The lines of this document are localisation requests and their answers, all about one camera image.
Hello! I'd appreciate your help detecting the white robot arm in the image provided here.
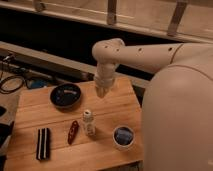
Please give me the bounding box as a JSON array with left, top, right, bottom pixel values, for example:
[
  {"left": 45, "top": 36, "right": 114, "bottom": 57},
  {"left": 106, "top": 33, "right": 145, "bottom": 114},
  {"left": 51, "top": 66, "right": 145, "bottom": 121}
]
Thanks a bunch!
[{"left": 92, "top": 38, "right": 213, "bottom": 171}]

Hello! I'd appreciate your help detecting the blue object behind board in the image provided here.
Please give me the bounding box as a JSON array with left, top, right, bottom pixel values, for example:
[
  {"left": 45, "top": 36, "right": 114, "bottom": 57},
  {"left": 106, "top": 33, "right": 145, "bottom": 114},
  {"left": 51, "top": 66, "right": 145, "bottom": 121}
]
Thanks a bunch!
[{"left": 29, "top": 80, "right": 46, "bottom": 89}]

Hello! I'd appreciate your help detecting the black cable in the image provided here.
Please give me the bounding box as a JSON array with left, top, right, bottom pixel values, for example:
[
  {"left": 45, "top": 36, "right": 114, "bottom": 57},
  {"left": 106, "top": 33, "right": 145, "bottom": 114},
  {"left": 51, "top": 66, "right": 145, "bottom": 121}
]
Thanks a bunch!
[{"left": 0, "top": 54, "right": 28, "bottom": 95}]

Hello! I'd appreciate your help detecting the red chili pepper toy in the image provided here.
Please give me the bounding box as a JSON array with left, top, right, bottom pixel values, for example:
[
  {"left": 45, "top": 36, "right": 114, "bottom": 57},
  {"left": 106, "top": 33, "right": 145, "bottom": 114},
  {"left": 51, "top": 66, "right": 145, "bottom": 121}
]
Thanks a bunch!
[{"left": 68, "top": 121, "right": 79, "bottom": 144}]

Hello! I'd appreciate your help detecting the wooden board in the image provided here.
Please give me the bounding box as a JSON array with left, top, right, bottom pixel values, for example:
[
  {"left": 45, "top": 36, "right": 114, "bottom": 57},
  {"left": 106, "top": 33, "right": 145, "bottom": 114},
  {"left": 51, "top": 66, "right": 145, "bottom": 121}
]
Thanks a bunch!
[{"left": 3, "top": 77, "right": 145, "bottom": 171}]

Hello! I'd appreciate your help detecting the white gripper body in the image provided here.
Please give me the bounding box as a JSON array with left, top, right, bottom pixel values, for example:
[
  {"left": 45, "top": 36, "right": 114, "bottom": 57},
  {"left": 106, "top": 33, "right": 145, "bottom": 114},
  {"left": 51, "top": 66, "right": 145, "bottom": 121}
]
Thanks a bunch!
[{"left": 94, "top": 62, "right": 117, "bottom": 88}]

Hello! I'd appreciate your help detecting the small white bottle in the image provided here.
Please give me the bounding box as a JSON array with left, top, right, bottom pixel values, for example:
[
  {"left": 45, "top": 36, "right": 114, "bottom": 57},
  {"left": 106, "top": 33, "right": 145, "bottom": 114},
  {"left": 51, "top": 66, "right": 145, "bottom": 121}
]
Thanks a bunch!
[{"left": 83, "top": 110, "right": 95, "bottom": 136}]

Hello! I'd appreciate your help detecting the white cup with blue contents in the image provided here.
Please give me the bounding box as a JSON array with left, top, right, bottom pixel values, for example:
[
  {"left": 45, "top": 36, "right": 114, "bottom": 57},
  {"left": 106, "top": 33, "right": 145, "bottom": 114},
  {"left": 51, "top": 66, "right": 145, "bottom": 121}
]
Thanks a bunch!
[{"left": 112, "top": 125, "right": 135, "bottom": 150}]

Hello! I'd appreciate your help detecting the black bowl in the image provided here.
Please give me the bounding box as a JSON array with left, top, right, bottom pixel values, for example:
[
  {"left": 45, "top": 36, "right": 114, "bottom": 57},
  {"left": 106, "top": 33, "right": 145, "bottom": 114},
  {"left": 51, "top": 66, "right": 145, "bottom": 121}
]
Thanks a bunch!
[{"left": 50, "top": 83, "right": 81, "bottom": 108}]

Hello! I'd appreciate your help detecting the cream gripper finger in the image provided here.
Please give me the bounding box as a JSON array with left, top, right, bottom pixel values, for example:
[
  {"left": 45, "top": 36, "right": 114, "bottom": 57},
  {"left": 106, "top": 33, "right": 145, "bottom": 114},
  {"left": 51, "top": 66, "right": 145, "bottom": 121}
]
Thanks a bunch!
[
  {"left": 103, "top": 87, "right": 110, "bottom": 97},
  {"left": 95, "top": 87, "right": 103, "bottom": 98}
]

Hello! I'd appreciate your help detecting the dark object at left edge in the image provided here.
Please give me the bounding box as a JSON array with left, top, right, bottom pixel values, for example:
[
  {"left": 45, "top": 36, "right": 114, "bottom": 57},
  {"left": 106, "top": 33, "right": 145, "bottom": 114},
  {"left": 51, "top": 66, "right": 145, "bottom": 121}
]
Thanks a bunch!
[{"left": 0, "top": 106, "right": 14, "bottom": 171}]

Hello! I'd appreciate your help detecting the black white striped block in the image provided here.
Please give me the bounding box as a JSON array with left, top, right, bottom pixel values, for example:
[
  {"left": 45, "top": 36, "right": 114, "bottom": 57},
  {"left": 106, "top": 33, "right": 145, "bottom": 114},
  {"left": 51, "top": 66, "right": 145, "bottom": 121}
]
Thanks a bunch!
[{"left": 36, "top": 128, "right": 50, "bottom": 160}]

